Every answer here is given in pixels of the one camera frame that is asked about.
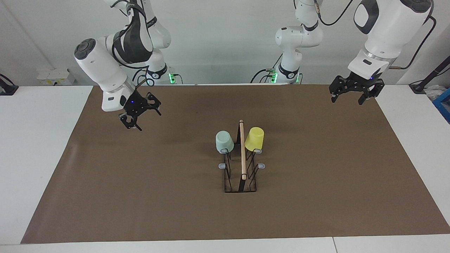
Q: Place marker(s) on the pale green plastic cup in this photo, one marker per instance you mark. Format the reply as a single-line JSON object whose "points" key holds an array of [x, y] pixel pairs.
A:
{"points": [[224, 142]]}

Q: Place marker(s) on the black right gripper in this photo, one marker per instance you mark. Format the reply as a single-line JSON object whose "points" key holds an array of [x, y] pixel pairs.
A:
{"points": [[135, 103]]}

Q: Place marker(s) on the black angled stand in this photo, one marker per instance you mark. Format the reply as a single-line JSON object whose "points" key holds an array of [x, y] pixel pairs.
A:
{"points": [[430, 75]]}

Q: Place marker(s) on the clear plastic bag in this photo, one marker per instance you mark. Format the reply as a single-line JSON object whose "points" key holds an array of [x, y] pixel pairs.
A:
{"points": [[435, 93]]}

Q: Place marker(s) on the brown table mat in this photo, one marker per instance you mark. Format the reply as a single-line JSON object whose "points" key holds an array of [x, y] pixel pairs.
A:
{"points": [[316, 196]]}

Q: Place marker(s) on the white power strip box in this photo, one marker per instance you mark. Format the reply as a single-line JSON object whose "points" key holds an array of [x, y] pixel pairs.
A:
{"points": [[56, 76]]}

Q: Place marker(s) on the blue box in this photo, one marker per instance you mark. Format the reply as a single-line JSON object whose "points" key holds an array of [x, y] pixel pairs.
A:
{"points": [[443, 105]]}

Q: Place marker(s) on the black table clamp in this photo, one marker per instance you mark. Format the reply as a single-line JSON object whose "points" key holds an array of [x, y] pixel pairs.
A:
{"points": [[7, 88]]}

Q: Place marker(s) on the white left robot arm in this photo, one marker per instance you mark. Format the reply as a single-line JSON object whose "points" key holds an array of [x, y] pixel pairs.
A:
{"points": [[386, 31]]}

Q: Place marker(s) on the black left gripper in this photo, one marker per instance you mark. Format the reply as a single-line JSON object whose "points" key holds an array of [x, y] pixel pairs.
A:
{"points": [[362, 84]]}

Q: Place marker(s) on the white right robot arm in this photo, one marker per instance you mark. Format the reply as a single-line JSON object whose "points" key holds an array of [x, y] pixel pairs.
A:
{"points": [[102, 70]]}

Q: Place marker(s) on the yellow plastic cup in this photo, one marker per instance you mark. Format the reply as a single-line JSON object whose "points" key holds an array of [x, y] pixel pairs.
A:
{"points": [[255, 138]]}

